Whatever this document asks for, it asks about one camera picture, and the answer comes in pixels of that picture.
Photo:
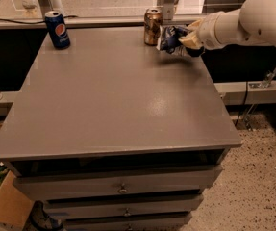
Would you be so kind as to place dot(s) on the grey drawer cabinet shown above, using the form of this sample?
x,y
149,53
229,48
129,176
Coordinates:
x,y
109,102

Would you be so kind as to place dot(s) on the top grey drawer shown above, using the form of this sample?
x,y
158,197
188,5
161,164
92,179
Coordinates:
x,y
151,180

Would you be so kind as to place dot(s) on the blue Pepsi can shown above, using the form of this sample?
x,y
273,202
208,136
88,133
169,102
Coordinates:
x,y
57,29

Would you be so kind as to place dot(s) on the bottom grey drawer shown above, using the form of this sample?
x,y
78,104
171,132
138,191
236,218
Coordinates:
x,y
149,222

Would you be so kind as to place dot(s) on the orange gold soda can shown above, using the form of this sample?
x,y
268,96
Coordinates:
x,y
153,20

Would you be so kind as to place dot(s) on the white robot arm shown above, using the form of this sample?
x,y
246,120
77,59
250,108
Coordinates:
x,y
254,24

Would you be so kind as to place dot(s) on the middle grey drawer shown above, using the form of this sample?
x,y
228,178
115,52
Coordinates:
x,y
125,207

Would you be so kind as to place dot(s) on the brown cardboard box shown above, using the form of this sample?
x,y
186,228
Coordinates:
x,y
15,207

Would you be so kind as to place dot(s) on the blue Kettle chip bag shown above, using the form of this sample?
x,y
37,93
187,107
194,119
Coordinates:
x,y
168,42

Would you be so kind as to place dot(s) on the grey drawer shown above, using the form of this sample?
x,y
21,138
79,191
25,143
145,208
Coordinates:
x,y
125,207
151,180
149,222

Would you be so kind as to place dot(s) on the grey metal rail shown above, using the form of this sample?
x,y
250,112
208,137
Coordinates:
x,y
75,21

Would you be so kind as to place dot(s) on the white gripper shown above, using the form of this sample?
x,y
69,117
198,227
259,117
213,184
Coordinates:
x,y
207,33

